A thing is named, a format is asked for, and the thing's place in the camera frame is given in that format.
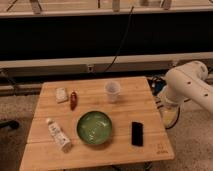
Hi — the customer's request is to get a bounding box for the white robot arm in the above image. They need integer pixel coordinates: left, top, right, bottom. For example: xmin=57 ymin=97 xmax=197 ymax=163
xmin=157 ymin=61 xmax=213 ymax=128

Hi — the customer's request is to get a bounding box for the green ceramic bowl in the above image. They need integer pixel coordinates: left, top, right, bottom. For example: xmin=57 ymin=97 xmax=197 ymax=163
xmin=76 ymin=111 xmax=112 ymax=145

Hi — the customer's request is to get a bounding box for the red chili pepper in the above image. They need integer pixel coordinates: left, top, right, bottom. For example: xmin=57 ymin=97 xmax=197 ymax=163
xmin=70 ymin=91 xmax=78 ymax=111

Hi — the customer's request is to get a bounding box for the wooden folding table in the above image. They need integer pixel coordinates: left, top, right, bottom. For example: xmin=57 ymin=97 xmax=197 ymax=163
xmin=20 ymin=76 xmax=174 ymax=171

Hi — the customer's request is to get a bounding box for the small white packet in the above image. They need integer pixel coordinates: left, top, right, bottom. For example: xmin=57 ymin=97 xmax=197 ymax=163
xmin=56 ymin=88 xmax=68 ymax=103

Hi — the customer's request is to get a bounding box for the black rectangular sponge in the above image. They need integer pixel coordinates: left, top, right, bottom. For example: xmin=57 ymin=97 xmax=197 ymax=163
xmin=132 ymin=122 xmax=143 ymax=146

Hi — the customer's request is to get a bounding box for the white plastic bottle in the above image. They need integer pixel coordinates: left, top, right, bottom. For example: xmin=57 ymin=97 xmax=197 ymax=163
xmin=46 ymin=118 xmax=71 ymax=153

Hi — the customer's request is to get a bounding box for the black chair base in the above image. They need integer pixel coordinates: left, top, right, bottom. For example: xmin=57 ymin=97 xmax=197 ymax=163
xmin=0 ymin=120 xmax=19 ymax=129

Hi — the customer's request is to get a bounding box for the black hanging cable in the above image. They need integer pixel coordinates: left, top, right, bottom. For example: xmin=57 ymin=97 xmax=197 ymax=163
xmin=103 ymin=4 xmax=135 ymax=74

